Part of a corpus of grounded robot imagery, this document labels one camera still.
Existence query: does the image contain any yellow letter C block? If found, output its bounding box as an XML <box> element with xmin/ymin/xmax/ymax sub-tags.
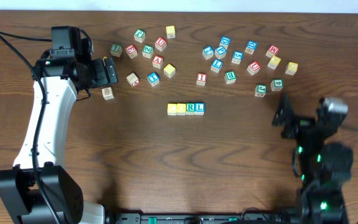
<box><xmin>167</xmin><ymin>103</ymin><xmax>177</xmax><ymax>116</ymax></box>

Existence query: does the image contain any yellow letter O block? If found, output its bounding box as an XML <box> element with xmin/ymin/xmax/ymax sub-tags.
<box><xmin>177</xmin><ymin>103</ymin><xmax>186</xmax><ymax>116</ymax></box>

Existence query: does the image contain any blue letter L block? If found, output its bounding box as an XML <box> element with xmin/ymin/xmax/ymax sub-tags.
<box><xmin>195</xmin><ymin>103</ymin><xmax>205</xmax><ymax>115</ymax></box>

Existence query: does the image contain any green letter R block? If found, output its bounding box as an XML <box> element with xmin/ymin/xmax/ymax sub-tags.
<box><xmin>185</xmin><ymin>103</ymin><xmax>195</xmax><ymax>115</ymax></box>

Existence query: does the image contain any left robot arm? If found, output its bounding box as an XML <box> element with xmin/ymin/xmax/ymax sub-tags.
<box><xmin>0</xmin><ymin>57</ymin><xmax>117</xmax><ymax>223</ymax></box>

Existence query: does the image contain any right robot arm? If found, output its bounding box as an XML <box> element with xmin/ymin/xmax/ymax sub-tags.
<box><xmin>270</xmin><ymin>93</ymin><xmax>354</xmax><ymax>224</ymax></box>

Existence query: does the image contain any natural wooden picture block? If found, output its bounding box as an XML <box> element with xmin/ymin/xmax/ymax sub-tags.
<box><xmin>102</xmin><ymin>87</ymin><xmax>114</xmax><ymax>100</ymax></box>

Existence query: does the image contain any green number 4 block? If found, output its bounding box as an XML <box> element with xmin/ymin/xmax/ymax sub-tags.
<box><xmin>270</xmin><ymin>79</ymin><xmax>283</xmax><ymax>91</ymax></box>

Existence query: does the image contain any green number 7 block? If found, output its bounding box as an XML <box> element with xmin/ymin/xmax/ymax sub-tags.
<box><xmin>110</xmin><ymin>44</ymin><xmax>122</xmax><ymax>57</ymax></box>

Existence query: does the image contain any natural block red edge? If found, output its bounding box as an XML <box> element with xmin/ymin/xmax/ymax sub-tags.
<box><xmin>126</xmin><ymin>73</ymin><xmax>140</xmax><ymax>86</ymax></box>

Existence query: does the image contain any green letter J block right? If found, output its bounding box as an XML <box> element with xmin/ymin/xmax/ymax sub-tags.
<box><xmin>254</xmin><ymin>84</ymin><xmax>267</xmax><ymax>97</ymax></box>

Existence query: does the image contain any green letter j block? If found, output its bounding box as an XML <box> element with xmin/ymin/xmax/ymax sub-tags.
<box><xmin>254</xmin><ymin>84</ymin><xmax>267</xmax><ymax>97</ymax></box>
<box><xmin>134</xmin><ymin>29</ymin><xmax>146</xmax><ymax>43</ymax></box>

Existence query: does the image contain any red letter E block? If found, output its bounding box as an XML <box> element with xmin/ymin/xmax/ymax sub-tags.
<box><xmin>125</xmin><ymin>44</ymin><xmax>138</xmax><ymax>58</ymax></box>

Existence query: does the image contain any yellow block far right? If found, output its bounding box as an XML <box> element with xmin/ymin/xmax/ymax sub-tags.
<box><xmin>285</xmin><ymin>62</ymin><xmax>298</xmax><ymax>75</ymax></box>

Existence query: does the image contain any blue letter T block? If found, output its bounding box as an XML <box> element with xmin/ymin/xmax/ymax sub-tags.
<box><xmin>147</xmin><ymin>72</ymin><xmax>160</xmax><ymax>86</ymax></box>

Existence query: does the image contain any yellow letter X block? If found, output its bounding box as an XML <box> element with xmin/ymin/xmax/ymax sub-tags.
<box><xmin>267</xmin><ymin>55</ymin><xmax>281</xmax><ymax>70</ymax></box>

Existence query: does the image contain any green letter Z block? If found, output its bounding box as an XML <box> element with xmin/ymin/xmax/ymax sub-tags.
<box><xmin>142</xmin><ymin>45</ymin><xmax>154</xmax><ymax>58</ymax></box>

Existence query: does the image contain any red letter U block right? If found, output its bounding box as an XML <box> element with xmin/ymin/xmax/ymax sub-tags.
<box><xmin>247</xmin><ymin>61</ymin><xmax>261</xmax><ymax>75</ymax></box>

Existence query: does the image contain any red letter u block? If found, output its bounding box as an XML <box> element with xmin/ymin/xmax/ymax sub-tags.
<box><xmin>247</xmin><ymin>61</ymin><xmax>261</xmax><ymax>75</ymax></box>
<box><xmin>155</xmin><ymin>37</ymin><xmax>167</xmax><ymax>52</ymax></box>

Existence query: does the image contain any green letter J block top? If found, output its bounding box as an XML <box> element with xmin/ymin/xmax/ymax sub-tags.
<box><xmin>134</xmin><ymin>29</ymin><xmax>146</xmax><ymax>43</ymax></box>

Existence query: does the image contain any red letter A block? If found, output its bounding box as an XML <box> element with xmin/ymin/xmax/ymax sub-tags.
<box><xmin>152</xmin><ymin>55</ymin><xmax>163</xmax><ymax>69</ymax></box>

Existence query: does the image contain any red letter M block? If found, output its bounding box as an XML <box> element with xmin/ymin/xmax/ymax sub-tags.
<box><xmin>265</xmin><ymin>45</ymin><xmax>279</xmax><ymax>58</ymax></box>

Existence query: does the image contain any green letter B block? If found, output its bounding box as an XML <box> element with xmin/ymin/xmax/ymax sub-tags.
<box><xmin>224</xmin><ymin>71</ymin><xmax>237</xmax><ymax>84</ymax></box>

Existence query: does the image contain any red letter U block left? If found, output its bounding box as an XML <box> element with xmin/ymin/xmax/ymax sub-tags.
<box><xmin>155</xmin><ymin>37</ymin><xmax>167</xmax><ymax>52</ymax></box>

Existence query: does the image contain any yellow block centre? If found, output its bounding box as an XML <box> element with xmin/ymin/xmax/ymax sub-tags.
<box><xmin>163</xmin><ymin>63</ymin><xmax>176</xmax><ymax>78</ymax></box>

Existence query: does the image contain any blue number 5 block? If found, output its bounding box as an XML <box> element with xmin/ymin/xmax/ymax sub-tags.
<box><xmin>231</xmin><ymin>50</ymin><xmax>244</xmax><ymax>65</ymax></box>

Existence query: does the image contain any yellow block top row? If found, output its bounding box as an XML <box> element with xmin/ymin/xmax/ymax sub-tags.
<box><xmin>166</xmin><ymin>26</ymin><xmax>176</xmax><ymax>39</ymax></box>

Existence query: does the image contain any blue letter P block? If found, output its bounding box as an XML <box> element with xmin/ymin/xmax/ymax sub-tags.
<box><xmin>214</xmin><ymin>46</ymin><xmax>227</xmax><ymax>59</ymax></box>

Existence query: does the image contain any red letter I block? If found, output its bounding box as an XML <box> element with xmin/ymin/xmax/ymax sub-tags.
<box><xmin>196</xmin><ymin>73</ymin><xmax>207</xmax><ymax>86</ymax></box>

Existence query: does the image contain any blue letter D block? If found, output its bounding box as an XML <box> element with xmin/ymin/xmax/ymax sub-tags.
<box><xmin>219</xmin><ymin>36</ymin><xmax>231</xmax><ymax>49</ymax></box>

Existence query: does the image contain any blue number 2 block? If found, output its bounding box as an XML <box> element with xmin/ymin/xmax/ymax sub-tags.
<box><xmin>202</xmin><ymin>46</ymin><xmax>214</xmax><ymax>60</ymax></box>

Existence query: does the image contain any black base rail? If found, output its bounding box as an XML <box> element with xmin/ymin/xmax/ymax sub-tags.
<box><xmin>105</xmin><ymin>210</ymin><xmax>301</xmax><ymax>224</ymax></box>

